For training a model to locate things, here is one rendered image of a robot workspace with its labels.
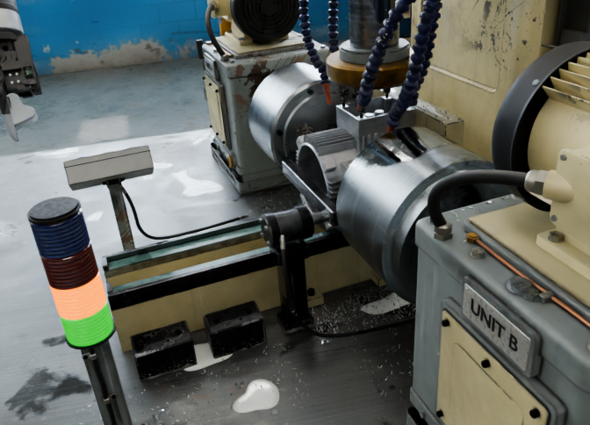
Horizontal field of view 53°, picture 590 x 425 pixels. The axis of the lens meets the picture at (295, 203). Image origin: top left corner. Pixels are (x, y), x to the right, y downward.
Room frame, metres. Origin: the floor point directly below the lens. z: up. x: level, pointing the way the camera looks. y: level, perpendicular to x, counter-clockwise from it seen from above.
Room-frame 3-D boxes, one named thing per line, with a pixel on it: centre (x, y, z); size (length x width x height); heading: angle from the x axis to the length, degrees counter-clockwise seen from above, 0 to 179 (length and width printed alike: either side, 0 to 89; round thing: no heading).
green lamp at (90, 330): (0.61, 0.28, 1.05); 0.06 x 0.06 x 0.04
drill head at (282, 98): (1.36, -0.03, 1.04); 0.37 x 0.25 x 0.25; 19
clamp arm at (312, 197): (1.01, -0.03, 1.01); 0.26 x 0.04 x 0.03; 19
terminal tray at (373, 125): (1.09, -0.17, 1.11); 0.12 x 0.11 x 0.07; 109
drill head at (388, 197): (0.80, -0.22, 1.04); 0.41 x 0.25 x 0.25; 19
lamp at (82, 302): (0.61, 0.28, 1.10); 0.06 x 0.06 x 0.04
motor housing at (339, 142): (1.07, -0.13, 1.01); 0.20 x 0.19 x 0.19; 109
